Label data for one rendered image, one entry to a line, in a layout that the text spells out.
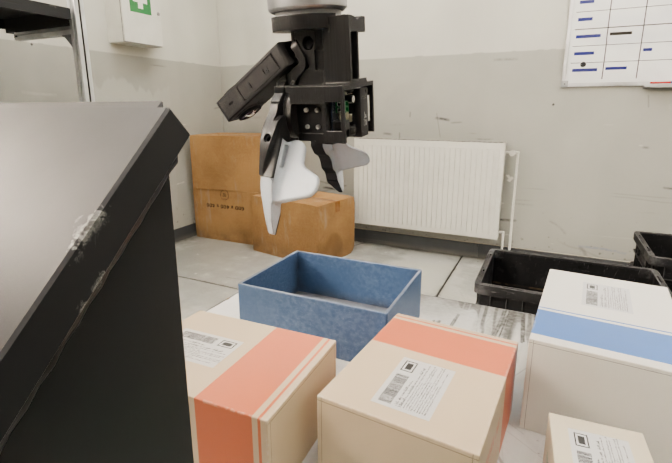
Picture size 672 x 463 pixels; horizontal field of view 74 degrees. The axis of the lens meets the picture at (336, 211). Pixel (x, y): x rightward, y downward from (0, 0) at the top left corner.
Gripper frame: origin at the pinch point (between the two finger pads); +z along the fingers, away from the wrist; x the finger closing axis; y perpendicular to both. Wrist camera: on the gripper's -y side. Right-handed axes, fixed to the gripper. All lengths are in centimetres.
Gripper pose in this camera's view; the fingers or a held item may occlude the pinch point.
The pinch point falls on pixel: (305, 211)
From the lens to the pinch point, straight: 49.8
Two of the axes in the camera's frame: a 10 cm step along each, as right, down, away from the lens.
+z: 0.5, 9.4, 3.3
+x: 4.5, -3.2, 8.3
